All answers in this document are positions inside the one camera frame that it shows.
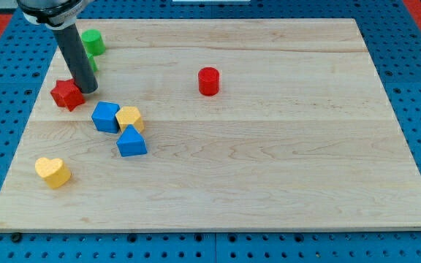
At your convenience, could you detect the blue cube block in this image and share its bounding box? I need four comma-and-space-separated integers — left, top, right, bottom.
91, 102, 120, 134

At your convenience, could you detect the yellow heart block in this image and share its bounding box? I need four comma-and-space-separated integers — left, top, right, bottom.
34, 157, 72, 189

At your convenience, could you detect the wooden board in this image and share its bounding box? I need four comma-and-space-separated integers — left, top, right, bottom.
0, 18, 421, 233

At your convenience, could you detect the red cylinder block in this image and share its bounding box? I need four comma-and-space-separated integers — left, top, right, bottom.
197, 67, 220, 96

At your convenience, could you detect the blue triangle block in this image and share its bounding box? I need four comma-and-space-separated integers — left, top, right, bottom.
116, 125, 148, 157

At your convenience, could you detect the yellow hexagon block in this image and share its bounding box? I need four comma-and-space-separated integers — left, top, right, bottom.
115, 106, 145, 133

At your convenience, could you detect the green block behind rod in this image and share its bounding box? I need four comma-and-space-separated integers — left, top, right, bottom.
87, 53, 98, 72

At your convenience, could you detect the red star block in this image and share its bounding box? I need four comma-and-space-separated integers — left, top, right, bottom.
50, 79, 86, 112

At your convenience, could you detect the green cylinder block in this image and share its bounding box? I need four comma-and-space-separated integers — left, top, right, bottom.
81, 29, 106, 56

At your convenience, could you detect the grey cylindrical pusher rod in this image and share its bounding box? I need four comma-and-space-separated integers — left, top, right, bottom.
53, 24, 98, 94

